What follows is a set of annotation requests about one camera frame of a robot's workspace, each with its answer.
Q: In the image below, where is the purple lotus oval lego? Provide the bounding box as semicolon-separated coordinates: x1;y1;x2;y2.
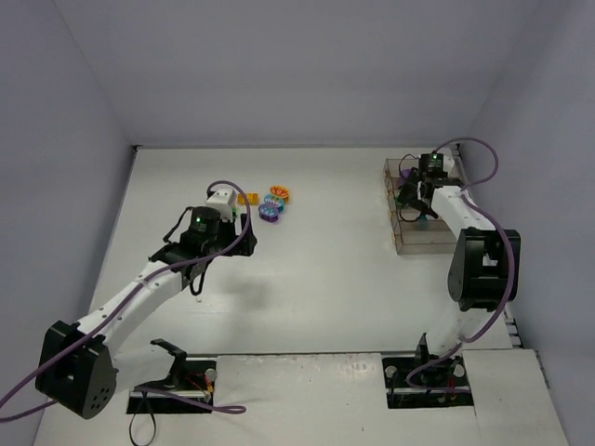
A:
258;203;279;223

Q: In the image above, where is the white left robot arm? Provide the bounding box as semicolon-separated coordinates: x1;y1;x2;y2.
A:
34;206;258;419

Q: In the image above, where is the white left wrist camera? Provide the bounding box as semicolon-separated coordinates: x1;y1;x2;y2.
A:
205;188;237;222

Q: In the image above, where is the clear green-lego bin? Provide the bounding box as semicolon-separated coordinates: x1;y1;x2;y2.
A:
385;177;417;203

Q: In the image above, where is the teal lotus frog oval lego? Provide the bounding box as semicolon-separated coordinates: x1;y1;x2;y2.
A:
264;194;284;213

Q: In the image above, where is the yellow flat lego brick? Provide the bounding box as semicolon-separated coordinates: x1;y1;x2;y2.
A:
237;192;259;205

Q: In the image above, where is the clear purple-lego bin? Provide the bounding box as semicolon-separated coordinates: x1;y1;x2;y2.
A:
384;155;460;177

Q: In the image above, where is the orange butterfly oval lego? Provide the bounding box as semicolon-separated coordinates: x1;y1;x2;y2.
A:
270;185;290;203

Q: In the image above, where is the clear yellow-lego bin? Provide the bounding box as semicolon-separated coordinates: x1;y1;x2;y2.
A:
392;230;456;256

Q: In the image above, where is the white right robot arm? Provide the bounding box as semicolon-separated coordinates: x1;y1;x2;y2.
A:
398;151;521;358

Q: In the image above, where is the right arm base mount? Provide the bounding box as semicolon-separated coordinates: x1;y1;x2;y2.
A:
381;334;474;410

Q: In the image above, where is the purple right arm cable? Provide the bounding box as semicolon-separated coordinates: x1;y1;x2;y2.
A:
404;137;515;390

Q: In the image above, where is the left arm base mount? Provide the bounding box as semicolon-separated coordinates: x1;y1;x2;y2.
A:
126;338;217;415

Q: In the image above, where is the teal cube lego brick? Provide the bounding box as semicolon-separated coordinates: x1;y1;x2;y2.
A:
417;216;430;230

